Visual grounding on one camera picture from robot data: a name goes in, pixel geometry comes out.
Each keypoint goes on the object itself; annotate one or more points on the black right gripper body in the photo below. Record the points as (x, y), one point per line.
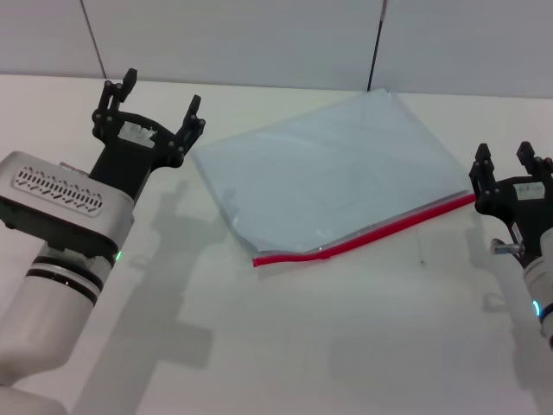
(523, 203)

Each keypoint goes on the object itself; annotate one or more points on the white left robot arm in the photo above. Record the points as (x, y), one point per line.
(47, 311)

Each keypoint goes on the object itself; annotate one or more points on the clear red-zip document bag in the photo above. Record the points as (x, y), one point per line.
(328, 173)

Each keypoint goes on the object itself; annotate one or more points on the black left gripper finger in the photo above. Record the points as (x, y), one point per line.
(190, 125)
(113, 96)

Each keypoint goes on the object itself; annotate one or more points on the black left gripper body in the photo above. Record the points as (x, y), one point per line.
(127, 160)

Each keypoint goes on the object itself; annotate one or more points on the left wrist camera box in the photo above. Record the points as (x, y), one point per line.
(56, 203)

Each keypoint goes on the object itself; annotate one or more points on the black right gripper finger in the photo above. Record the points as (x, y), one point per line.
(483, 173)
(535, 161)

